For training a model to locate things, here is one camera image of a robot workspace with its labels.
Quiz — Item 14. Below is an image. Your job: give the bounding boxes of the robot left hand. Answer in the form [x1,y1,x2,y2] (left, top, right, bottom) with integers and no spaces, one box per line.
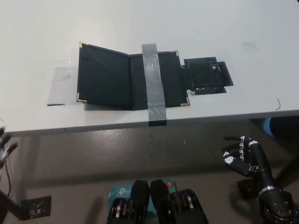
[0,127,19,171]

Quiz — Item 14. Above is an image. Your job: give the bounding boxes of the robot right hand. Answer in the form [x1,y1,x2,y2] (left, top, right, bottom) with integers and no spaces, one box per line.
[221,134,281,192]

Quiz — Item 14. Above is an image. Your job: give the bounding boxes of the black diary with gold corners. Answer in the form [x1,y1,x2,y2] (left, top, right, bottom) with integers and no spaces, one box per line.
[76,41,191,111]

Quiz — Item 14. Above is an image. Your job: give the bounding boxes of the black tape patch on desk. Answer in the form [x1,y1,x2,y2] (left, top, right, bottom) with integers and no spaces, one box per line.
[181,56,234,96]

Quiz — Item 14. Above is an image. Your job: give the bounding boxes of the black floor tape patch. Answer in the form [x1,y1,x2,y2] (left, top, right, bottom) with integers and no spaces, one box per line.
[21,195,52,221]
[236,178,260,200]

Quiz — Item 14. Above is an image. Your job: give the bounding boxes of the brown table leg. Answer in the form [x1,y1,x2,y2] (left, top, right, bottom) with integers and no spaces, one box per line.
[0,189,24,221]

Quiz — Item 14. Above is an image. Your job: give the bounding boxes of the clear plastic tape patch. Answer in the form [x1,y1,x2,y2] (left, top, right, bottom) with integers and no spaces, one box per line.
[46,66,80,106]

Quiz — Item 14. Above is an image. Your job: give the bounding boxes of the teal tp-link box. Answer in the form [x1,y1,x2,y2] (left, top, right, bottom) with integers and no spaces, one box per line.
[107,179,177,217]

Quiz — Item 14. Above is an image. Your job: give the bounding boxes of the thin black cable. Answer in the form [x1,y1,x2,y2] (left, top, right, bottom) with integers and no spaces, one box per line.
[2,163,13,197]

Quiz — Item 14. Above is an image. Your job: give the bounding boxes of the gray duct tape strip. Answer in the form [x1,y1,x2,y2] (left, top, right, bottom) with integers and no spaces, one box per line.
[141,43,168,128]

